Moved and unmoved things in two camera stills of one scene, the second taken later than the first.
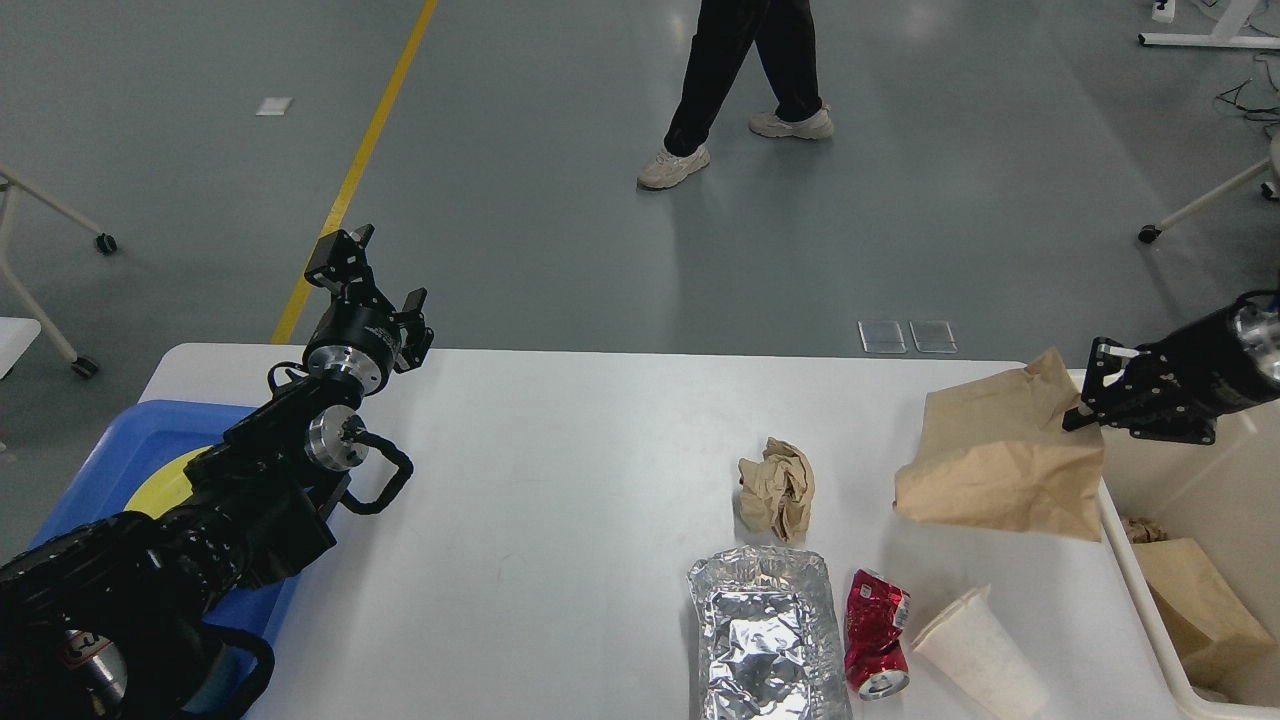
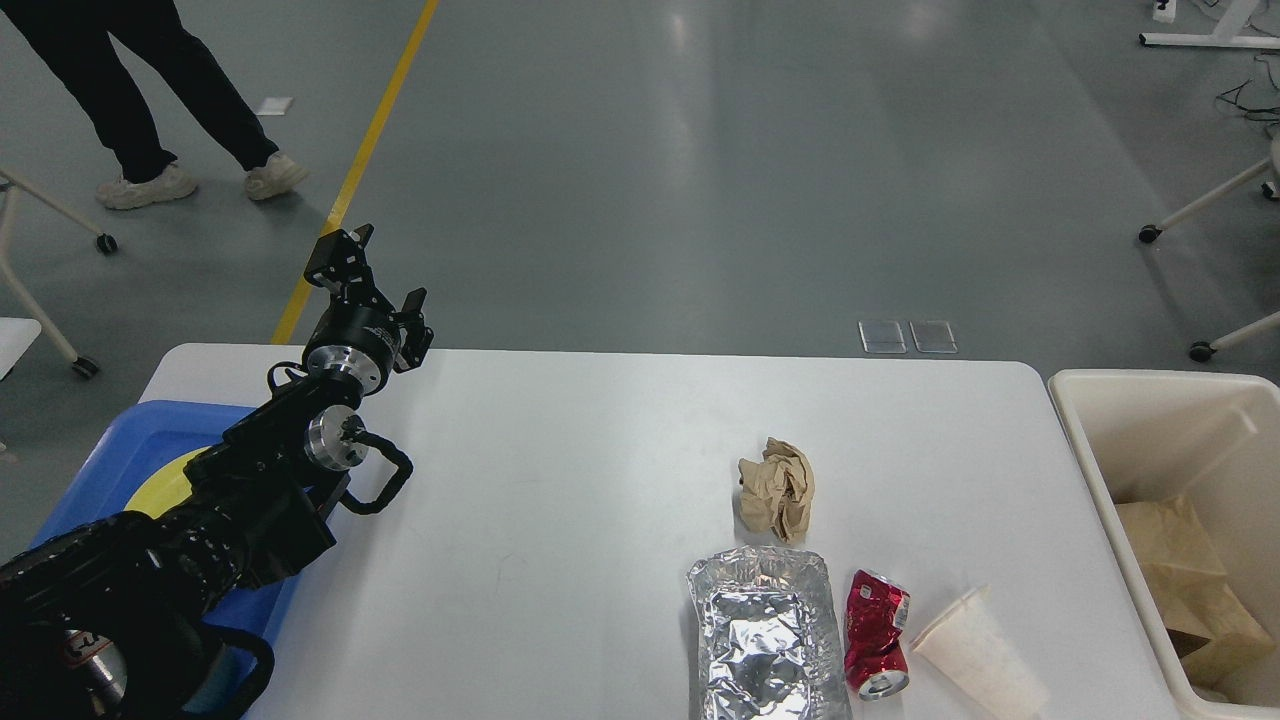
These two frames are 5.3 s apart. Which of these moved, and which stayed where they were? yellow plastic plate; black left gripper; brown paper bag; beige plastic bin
Moved: brown paper bag
Stayed: beige plastic bin; yellow plastic plate; black left gripper
